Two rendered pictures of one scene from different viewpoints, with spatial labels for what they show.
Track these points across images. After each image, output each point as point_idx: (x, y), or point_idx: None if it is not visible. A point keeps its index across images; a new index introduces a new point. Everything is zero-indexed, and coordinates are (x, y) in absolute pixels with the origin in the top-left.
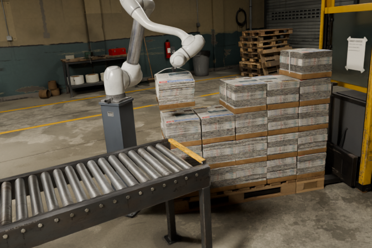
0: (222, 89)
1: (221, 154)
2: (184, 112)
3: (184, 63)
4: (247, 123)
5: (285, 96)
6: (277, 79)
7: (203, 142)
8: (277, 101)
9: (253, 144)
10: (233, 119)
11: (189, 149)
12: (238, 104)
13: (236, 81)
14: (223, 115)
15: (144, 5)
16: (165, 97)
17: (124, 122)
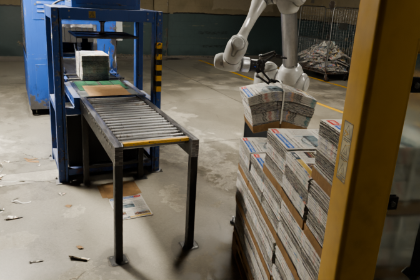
0: None
1: (252, 217)
2: None
3: (224, 67)
4: (269, 198)
5: (294, 192)
6: None
7: (248, 185)
8: (287, 191)
9: (265, 237)
10: (262, 179)
11: (152, 140)
12: (266, 159)
13: (309, 134)
14: (259, 164)
15: None
16: (244, 107)
17: None
